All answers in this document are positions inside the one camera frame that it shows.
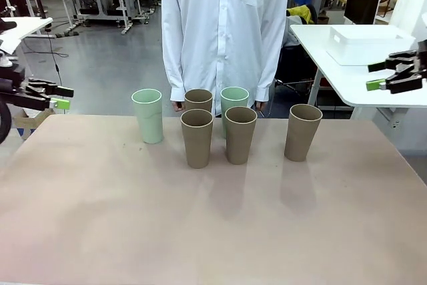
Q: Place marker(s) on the brown plastic cup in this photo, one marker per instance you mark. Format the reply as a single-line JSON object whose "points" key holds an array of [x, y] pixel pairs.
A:
{"points": [[197, 145], [239, 141], [300, 138], [198, 101]]}

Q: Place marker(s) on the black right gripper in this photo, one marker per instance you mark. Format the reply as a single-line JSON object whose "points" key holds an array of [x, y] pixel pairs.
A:
{"points": [[422, 59]]}

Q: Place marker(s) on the white plastic storage basket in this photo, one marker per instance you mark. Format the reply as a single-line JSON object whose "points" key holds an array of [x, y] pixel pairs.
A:
{"points": [[370, 46]]}

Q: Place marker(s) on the person right hand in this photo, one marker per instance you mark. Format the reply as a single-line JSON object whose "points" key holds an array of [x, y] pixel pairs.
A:
{"points": [[177, 106]]}

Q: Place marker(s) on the person torso white shirt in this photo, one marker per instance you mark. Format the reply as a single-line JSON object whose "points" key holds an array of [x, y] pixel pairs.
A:
{"points": [[223, 31]]}

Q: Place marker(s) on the light green plastic cup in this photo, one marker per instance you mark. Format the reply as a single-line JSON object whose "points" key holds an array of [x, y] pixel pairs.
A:
{"points": [[148, 121], [233, 99]]}

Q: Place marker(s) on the person left forearm white sleeve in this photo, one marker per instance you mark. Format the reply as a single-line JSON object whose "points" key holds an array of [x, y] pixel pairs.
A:
{"points": [[272, 64]]}

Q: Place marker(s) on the person left hand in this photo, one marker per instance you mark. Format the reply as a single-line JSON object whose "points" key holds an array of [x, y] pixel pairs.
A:
{"points": [[261, 106]]}

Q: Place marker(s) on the white desk with black object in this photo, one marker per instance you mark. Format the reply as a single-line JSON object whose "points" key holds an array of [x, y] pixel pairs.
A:
{"points": [[30, 26]]}

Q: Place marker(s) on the white side table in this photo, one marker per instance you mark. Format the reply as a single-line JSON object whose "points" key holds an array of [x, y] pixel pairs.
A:
{"points": [[337, 78]]}

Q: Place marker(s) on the person right forearm white sleeve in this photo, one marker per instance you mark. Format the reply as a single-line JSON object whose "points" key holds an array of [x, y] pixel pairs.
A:
{"points": [[173, 64]]}

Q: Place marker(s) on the black chair with yellow jacket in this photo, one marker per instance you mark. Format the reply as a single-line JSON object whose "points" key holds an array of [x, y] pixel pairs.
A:
{"points": [[302, 14]]}

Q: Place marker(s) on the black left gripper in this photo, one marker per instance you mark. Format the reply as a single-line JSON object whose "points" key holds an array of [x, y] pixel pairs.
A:
{"points": [[11, 87]]}

